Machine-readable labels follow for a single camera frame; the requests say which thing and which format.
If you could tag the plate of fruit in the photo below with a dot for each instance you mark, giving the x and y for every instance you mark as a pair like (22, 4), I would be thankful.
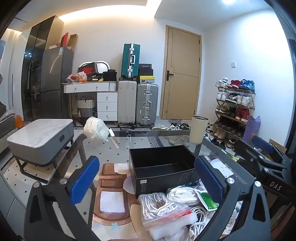
(77, 77)

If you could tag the white desk with drawers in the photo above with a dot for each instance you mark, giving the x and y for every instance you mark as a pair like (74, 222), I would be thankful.
(92, 87)

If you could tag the oval white mirror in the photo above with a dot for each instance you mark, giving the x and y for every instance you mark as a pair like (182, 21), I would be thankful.
(103, 66)

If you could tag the orange bag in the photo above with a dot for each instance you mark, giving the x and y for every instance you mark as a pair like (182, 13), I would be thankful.
(19, 122)

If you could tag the black and white sneakers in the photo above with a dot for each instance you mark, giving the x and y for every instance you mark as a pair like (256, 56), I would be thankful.
(180, 126)

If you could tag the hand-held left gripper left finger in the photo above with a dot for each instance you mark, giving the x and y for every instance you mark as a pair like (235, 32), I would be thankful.
(85, 178)

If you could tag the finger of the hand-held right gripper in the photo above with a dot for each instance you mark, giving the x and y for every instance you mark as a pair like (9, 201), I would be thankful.
(242, 150)
(262, 143)

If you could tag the grey marble coffee table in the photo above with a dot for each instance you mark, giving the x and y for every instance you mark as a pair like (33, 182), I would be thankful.
(39, 134)

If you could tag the small white device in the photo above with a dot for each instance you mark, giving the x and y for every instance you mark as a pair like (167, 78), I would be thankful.
(110, 132)

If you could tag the purple rolled mat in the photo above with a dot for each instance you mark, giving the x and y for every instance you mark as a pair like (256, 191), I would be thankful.
(251, 129)

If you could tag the silver suitcase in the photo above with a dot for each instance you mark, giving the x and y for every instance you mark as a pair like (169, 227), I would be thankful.
(146, 104)

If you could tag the open cardboard box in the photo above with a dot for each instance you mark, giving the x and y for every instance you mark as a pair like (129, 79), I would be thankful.
(277, 146)

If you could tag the flat cardboard box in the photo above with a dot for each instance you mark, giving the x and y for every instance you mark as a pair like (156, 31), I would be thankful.
(73, 41)

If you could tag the white floor sneakers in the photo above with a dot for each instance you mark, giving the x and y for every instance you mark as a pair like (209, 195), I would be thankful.
(158, 127)

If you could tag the woven laundry basket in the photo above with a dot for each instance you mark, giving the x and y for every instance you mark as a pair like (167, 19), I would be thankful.
(85, 107)

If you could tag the white suitcase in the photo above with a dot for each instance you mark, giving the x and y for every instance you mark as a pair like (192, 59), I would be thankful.
(126, 102)

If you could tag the black bag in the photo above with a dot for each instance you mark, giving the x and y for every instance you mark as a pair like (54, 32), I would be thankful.
(109, 75)

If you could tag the grey sofa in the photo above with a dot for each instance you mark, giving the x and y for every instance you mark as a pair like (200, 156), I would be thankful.
(5, 125)

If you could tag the dark glass cabinet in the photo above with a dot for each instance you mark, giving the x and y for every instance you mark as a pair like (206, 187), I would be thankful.
(34, 58)

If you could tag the black cardboard box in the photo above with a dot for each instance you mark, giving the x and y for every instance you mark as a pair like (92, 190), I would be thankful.
(161, 178)

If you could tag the white foam sheet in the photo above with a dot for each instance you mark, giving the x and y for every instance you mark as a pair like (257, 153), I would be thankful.
(166, 228)

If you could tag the white papers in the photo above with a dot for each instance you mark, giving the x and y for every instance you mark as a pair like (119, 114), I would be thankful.
(222, 166)

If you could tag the collection of assorted shoes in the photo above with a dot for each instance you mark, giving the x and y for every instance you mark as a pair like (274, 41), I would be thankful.
(240, 99)

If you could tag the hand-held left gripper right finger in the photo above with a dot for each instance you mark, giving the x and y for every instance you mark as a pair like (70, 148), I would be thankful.
(208, 180)

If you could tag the yellow and black box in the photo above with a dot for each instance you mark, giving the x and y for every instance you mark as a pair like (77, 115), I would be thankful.
(146, 79)

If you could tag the teal suitcase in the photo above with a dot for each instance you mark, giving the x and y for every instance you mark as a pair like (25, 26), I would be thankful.
(129, 60)

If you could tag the red and black shoebox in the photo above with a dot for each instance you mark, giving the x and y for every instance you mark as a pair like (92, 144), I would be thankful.
(87, 69)

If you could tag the black gift box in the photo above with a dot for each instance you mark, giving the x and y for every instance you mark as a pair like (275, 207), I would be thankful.
(145, 69)

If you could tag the red paper bag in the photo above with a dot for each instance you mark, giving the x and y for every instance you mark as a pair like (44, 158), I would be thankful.
(65, 39)

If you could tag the green packet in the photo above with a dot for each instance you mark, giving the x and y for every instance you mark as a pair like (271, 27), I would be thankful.
(208, 200)

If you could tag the cream cylindrical tumbler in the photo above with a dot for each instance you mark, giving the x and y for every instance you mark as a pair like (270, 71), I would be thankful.
(198, 129)

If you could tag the grey low cabinet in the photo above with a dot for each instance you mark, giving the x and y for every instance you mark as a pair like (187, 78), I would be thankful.
(11, 208)

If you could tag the beige wooden door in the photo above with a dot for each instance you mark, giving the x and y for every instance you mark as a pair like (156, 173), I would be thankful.
(180, 74)

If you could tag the wooden shoe rack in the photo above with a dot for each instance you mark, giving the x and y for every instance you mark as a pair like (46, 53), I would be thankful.
(252, 102)

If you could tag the beige sneaker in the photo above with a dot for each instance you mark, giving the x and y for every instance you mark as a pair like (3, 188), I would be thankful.
(174, 140)
(185, 141)

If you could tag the grey refrigerator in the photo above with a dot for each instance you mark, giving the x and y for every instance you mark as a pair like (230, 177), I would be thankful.
(56, 81)

